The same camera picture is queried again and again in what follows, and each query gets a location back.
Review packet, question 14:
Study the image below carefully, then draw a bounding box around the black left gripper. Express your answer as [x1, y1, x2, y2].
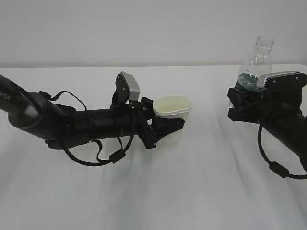
[129, 97, 185, 149]

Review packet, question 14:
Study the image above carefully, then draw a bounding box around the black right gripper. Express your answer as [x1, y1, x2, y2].
[227, 88, 304, 124]

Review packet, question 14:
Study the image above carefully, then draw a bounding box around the white paper cup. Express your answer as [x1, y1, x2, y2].
[153, 95, 193, 121]

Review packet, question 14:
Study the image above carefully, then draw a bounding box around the clear water bottle green label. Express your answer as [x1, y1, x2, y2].
[234, 36, 275, 95]

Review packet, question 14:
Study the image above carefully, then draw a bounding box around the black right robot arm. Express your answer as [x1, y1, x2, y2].
[227, 88, 307, 171]

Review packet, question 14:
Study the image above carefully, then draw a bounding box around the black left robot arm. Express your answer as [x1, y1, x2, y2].
[0, 72, 185, 149]

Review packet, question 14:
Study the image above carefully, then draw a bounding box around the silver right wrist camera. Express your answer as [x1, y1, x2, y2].
[257, 71, 307, 106]

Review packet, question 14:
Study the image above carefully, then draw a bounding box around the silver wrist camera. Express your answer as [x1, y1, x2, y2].
[257, 71, 307, 106]
[111, 71, 141, 105]

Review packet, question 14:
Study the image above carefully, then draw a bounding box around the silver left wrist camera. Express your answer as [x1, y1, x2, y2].
[111, 71, 141, 105]

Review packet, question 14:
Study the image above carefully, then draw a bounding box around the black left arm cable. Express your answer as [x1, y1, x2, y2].
[39, 90, 135, 167]

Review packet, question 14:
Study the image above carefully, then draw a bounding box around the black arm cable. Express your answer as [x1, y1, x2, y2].
[39, 90, 135, 167]
[257, 112, 307, 180]

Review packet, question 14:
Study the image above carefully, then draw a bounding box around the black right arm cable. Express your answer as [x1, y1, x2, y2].
[257, 112, 307, 180]

